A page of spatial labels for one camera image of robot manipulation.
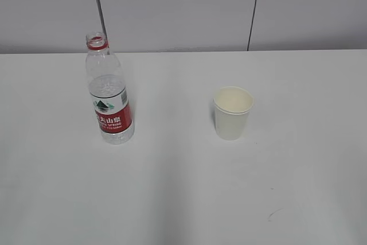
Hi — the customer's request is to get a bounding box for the white paper cup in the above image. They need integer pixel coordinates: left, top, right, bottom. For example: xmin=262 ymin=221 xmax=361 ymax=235
xmin=213 ymin=86 xmax=254 ymax=141

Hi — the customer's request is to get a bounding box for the Nongfu Spring water bottle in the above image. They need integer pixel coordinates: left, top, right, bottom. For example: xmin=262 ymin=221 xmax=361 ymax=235
xmin=85 ymin=32 xmax=134 ymax=145

